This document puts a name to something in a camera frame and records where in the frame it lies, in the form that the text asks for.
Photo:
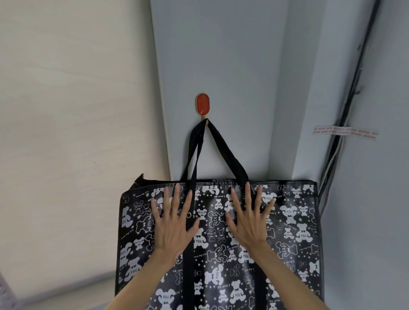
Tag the person's left forearm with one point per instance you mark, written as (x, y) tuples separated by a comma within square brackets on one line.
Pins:
[(143, 284)]

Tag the person's left little finger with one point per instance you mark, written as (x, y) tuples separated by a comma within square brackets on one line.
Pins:
[(156, 210)]

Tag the person's right thumb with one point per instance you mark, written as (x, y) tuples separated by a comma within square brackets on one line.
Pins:
[(230, 223)]

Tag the person's right middle finger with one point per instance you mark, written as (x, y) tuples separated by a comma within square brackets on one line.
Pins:
[(248, 198)]

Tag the person's left middle finger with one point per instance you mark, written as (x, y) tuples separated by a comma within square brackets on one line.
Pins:
[(177, 199)]

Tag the white printed tape strip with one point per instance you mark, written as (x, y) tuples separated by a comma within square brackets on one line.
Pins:
[(346, 131)]

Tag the black bear print tote bag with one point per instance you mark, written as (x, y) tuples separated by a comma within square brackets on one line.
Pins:
[(290, 252)]

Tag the person's left thumb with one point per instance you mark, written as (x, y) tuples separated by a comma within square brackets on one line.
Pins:
[(193, 227)]

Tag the person's right hand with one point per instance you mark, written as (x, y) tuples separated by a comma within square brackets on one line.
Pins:
[(251, 231)]

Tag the person's right forearm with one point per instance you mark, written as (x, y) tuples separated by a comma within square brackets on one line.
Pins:
[(284, 281)]

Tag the red oval wall hook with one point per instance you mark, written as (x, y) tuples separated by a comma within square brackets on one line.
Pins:
[(203, 103)]

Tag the person's left hand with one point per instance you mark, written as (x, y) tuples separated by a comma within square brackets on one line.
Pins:
[(171, 233)]

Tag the person's right little finger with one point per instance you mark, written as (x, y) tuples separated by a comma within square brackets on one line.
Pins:
[(271, 209)]

